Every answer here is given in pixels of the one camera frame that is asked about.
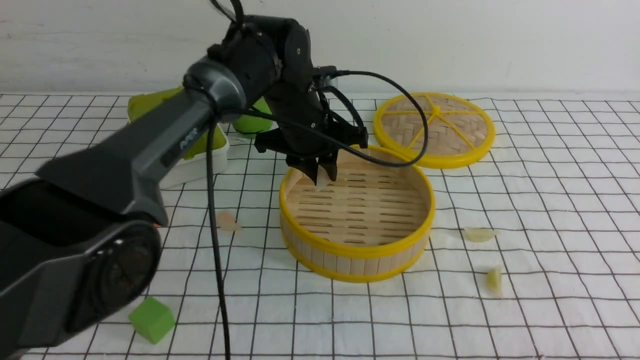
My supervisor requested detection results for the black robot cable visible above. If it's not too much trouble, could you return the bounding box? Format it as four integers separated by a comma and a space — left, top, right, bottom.
206, 70, 430, 360

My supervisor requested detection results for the bamboo steamer tray yellow rim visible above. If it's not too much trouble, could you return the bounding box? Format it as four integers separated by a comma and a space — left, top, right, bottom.
279, 151, 436, 283

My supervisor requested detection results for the green lid white storage box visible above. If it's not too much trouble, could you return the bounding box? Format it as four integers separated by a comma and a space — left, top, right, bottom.
127, 86, 230, 190

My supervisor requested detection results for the bamboo steamer lid yellow rim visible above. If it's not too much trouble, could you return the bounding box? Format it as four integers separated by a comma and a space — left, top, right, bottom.
372, 92, 497, 169

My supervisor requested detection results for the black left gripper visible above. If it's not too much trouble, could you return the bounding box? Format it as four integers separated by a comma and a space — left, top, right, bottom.
254, 75, 369, 185

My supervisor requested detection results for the white grid tablecloth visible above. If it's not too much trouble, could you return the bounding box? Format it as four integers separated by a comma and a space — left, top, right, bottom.
0, 93, 640, 360

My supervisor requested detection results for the green striped ball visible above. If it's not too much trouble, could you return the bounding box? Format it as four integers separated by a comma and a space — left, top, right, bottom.
231, 98, 274, 139

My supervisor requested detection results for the green foam cube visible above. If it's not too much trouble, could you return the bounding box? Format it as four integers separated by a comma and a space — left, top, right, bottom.
128, 296, 176, 345

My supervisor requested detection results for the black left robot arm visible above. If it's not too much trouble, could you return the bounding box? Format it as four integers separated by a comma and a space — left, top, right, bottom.
0, 15, 368, 360

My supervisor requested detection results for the pale green dumpling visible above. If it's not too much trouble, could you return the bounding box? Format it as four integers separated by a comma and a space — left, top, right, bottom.
486, 266, 503, 299
462, 227, 498, 243

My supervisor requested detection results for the pink dumpling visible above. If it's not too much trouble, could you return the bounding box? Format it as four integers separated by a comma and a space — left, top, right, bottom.
315, 166, 331, 190
215, 210, 242, 232

